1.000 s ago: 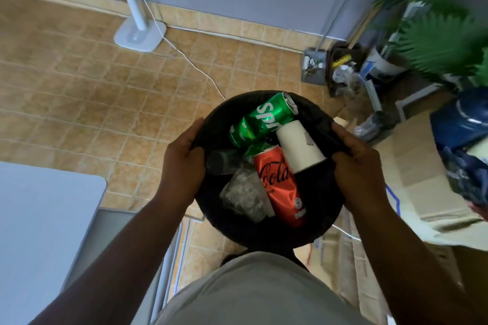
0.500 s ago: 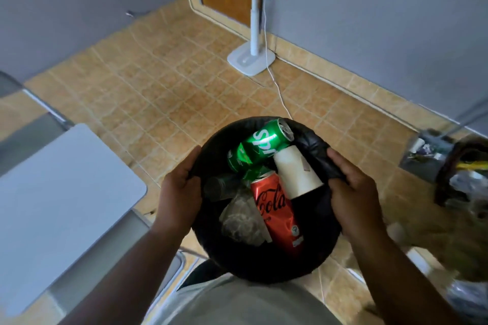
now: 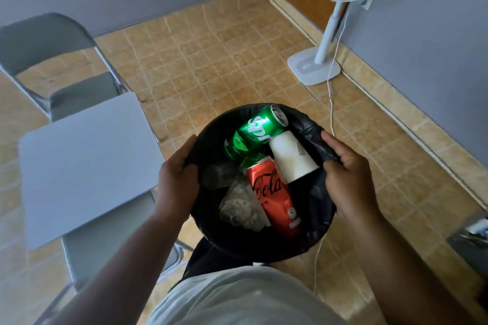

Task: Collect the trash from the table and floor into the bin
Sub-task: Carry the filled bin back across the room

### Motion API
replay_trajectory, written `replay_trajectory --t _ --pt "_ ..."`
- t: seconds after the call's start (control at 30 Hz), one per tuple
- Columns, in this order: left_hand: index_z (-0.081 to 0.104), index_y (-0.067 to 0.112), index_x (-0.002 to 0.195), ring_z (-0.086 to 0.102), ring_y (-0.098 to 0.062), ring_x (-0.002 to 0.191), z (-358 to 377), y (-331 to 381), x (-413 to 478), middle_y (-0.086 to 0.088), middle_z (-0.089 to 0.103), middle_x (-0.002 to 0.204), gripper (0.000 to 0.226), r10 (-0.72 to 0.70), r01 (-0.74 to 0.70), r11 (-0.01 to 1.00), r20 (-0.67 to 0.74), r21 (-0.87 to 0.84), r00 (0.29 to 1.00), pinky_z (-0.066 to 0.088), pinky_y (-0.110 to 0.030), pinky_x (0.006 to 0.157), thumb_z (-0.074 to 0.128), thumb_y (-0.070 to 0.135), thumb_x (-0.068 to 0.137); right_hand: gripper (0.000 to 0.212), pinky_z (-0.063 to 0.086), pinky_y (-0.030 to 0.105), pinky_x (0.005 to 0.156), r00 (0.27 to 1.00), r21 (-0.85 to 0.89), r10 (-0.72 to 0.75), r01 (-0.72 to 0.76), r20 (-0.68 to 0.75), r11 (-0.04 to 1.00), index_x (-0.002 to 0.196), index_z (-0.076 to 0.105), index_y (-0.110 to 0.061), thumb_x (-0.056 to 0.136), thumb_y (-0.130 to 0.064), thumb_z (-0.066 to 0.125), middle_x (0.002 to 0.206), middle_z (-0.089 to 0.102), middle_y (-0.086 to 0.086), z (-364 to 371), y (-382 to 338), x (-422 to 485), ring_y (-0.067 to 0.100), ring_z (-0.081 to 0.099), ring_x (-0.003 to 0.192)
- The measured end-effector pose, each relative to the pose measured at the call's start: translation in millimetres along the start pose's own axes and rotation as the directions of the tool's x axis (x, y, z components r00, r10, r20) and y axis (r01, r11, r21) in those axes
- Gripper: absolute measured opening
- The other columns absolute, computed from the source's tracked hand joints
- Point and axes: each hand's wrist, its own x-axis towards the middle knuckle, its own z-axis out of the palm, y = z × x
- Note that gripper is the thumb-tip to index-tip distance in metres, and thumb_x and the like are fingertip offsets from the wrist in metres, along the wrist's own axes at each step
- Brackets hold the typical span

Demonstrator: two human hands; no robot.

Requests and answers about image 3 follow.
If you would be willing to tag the person's left hand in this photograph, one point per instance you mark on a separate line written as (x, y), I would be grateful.
(177, 187)

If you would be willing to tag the person's right hand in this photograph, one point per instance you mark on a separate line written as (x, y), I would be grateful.
(350, 187)

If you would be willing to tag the clear plastic cup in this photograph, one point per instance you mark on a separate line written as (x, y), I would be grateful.
(219, 176)

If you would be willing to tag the white paper cup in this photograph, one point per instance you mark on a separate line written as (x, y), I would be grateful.
(293, 157)

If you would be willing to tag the green-label water bottle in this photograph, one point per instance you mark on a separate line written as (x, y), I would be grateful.
(242, 206)

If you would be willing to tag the red cola can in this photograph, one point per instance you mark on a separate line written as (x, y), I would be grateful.
(274, 199)

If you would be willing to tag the black bin with liner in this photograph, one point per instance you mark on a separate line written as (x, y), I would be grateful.
(248, 248)

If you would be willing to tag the green sprite can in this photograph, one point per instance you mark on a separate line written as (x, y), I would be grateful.
(259, 128)

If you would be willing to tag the person's left forearm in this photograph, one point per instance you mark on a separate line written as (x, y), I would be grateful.
(122, 275)

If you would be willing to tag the person's right forearm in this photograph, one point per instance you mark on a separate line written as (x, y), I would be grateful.
(404, 279)

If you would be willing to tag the black trousers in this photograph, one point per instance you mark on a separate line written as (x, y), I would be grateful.
(206, 260)

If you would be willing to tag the grey padded folding chair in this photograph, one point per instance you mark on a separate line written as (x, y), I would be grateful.
(38, 37)
(106, 237)

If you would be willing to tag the small grey folding table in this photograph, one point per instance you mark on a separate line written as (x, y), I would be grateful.
(87, 168)

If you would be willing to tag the white rounded object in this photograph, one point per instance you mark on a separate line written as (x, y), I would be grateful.
(316, 65)

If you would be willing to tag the light grey t-shirt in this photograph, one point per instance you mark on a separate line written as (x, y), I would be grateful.
(248, 298)

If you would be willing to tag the dark grey object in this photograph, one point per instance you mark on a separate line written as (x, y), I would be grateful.
(472, 248)

